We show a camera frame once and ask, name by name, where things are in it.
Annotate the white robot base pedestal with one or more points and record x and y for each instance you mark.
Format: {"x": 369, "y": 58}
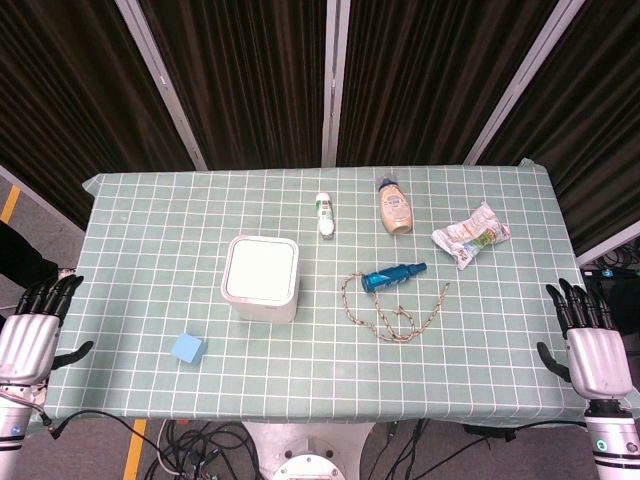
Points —
{"x": 307, "y": 450}

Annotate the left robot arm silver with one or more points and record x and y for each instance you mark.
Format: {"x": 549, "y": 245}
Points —
{"x": 15, "y": 430}

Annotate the crumpled white snack wrapper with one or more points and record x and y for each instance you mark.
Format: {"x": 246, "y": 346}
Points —
{"x": 470, "y": 237}

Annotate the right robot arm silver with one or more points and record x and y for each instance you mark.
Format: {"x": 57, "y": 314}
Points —
{"x": 612, "y": 440}

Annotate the white partition post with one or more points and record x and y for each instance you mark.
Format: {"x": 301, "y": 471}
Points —
{"x": 610, "y": 255}
{"x": 336, "y": 80}
{"x": 525, "y": 80}
{"x": 160, "y": 80}

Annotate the small white green bottle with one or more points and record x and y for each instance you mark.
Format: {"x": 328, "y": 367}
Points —
{"x": 326, "y": 212}

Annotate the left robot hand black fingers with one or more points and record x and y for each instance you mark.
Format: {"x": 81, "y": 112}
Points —
{"x": 27, "y": 345}

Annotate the white square container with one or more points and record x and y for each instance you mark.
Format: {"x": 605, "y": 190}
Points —
{"x": 260, "y": 275}

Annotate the blue spray bottle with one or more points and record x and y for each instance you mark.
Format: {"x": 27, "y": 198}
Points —
{"x": 387, "y": 277}

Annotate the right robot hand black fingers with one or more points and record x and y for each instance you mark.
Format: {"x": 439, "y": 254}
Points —
{"x": 600, "y": 357}

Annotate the green checkered tablecloth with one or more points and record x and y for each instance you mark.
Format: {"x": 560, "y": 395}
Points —
{"x": 310, "y": 380}

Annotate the dark pleated curtain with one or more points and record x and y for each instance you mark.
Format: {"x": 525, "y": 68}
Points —
{"x": 250, "y": 80}
{"x": 65, "y": 90}
{"x": 600, "y": 125}
{"x": 430, "y": 80}

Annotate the beige sauce bottle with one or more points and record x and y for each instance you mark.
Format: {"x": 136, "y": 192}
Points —
{"x": 395, "y": 210}

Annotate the blue foam cube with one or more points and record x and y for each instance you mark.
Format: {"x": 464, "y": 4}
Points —
{"x": 189, "y": 349}

